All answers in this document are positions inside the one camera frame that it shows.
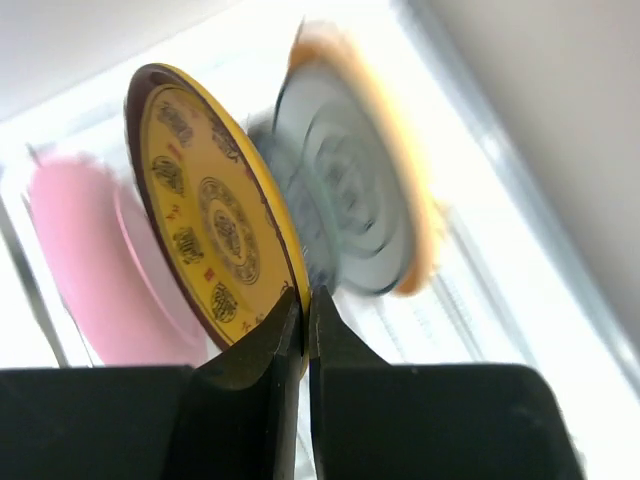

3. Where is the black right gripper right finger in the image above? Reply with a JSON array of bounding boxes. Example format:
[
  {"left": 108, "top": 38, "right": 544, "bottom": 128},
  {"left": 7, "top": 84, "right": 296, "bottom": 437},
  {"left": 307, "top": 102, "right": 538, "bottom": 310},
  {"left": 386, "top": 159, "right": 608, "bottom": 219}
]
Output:
[{"left": 309, "top": 288, "right": 583, "bottom": 479}]

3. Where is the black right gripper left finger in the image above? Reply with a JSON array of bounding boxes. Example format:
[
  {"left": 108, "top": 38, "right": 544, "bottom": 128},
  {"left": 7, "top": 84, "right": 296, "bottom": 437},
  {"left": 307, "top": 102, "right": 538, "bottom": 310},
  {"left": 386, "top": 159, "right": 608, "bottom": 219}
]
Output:
[{"left": 1, "top": 290, "right": 300, "bottom": 479}]

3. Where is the pink plate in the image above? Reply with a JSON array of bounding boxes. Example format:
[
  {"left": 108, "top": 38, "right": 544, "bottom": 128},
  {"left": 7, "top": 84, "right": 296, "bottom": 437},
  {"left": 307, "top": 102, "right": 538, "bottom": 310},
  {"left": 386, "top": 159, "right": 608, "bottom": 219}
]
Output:
[{"left": 29, "top": 158, "right": 208, "bottom": 365}]

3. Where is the yellow patterned small plate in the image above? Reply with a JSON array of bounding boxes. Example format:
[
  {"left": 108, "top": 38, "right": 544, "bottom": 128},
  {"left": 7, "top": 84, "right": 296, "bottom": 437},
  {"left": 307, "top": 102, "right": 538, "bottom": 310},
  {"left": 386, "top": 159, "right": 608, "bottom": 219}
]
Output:
[{"left": 124, "top": 63, "right": 311, "bottom": 350}]

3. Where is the dark green patterned plate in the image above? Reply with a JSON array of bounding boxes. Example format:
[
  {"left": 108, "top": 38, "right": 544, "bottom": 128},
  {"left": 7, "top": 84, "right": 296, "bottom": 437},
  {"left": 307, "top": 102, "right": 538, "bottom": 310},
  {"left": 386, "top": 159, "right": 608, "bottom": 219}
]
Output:
[{"left": 247, "top": 117, "right": 341, "bottom": 294}]

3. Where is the metal wire dish rack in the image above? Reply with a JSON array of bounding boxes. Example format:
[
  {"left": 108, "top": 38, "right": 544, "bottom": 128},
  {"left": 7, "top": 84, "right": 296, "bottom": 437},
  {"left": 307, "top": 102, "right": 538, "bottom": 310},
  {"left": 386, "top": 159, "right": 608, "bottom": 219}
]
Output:
[{"left": 1, "top": 1, "right": 639, "bottom": 479}]

